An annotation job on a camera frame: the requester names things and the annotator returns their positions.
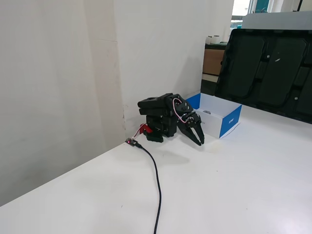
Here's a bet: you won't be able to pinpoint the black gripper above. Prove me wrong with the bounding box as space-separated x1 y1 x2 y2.
177 109 205 146

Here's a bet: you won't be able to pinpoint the blue and white box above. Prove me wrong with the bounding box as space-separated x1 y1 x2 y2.
186 92 243 139

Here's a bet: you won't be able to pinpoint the brown cardboard box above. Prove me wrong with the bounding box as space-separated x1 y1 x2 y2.
202 48 225 76

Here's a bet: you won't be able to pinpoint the red clamp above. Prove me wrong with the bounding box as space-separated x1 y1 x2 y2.
138 123 154 135

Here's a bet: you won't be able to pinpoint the small controller board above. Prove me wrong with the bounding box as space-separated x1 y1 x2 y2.
124 137 141 148

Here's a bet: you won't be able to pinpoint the black plastic tray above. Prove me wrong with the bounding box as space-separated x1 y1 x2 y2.
214 28 312 125

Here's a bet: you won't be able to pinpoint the gray panel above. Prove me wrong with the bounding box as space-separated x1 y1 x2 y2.
242 11 312 31

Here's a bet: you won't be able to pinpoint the pink and white arm wire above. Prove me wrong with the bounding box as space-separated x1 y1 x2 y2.
171 97 187 124

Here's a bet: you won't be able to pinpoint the black cable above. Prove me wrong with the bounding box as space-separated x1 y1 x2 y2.
136 142 163 234

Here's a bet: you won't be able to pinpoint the red and white board wires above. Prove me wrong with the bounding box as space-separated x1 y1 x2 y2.
130 127 143 140

